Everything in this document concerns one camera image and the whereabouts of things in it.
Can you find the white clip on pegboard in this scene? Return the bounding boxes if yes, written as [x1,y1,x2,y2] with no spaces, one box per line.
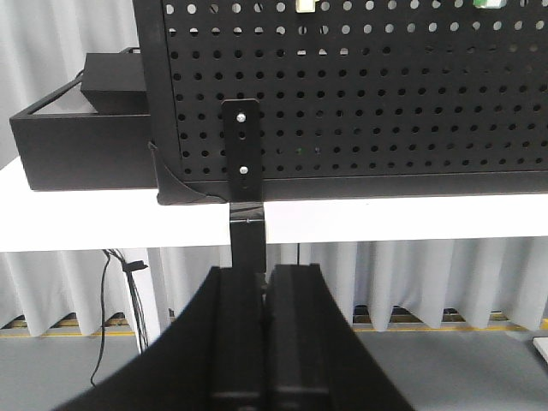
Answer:
[295,0,318,13]

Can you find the small black box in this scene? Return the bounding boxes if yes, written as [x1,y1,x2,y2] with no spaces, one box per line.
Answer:
[80,48,148,115]

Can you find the black shallow tray box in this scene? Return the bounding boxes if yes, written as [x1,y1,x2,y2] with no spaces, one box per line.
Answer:
[9,80,157,191]

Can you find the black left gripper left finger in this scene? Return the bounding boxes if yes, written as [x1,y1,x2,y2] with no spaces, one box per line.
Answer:
[59,267,264,410]

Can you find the white pleated curtain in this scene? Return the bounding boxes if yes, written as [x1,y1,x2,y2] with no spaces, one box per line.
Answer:
[1,1,547,336]

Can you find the black cables on desk leg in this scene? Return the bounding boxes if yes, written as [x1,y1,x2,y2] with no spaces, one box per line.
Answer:
[89,248,151,386]

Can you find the black perforated pegboard panel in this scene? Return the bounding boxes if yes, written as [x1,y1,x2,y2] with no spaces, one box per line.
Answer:
[134,1,547,205]

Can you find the black pegboard clamp bracket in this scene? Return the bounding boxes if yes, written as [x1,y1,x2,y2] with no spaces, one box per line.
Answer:
[222,99,266,273]

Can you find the green white part on pegboard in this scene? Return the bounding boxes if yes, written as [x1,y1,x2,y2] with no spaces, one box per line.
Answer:
[473,0,507,9]

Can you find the white standing desk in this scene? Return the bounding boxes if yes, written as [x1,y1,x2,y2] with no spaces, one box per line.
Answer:
[0,156,548,357]

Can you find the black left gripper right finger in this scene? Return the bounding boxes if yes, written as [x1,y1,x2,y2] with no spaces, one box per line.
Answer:
[266,265,411,410]

